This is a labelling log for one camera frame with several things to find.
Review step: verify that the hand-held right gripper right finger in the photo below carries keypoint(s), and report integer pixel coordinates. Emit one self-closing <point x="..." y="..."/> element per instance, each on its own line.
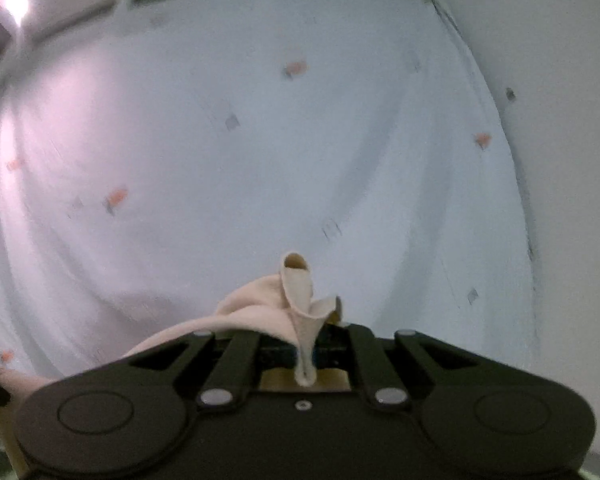
<point x="361" y="355"/>

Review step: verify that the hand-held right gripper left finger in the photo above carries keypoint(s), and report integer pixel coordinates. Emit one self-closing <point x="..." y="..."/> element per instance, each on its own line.
<point x="245" y="355"/>

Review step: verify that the pink cloth garment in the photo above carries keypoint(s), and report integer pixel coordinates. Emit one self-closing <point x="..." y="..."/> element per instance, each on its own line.
<point x="260" y="305"/>

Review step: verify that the white carrot print duvet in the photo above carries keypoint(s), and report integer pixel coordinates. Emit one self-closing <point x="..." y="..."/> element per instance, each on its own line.
<point x="260" y="160"/>

